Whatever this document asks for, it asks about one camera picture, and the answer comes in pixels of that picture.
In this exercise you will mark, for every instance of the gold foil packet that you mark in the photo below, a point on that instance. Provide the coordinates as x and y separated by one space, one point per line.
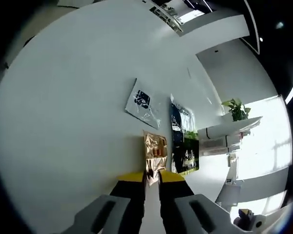
155 151

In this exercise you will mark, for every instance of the white skincare tube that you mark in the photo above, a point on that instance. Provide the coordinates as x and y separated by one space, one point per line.
224 128

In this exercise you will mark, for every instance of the green potted plant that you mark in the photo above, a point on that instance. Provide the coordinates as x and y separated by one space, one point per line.
236 109

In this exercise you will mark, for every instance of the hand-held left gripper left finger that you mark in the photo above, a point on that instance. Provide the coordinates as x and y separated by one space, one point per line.
107 214

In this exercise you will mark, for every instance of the green and black packet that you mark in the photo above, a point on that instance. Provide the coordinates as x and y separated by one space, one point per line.
183 136

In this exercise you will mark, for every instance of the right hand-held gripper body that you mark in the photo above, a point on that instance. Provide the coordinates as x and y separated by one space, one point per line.
258 224

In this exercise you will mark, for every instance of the clear plastic bag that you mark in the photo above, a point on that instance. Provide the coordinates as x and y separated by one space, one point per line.
141 102

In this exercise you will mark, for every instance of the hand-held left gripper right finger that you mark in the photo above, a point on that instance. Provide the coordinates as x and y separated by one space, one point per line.
197 214

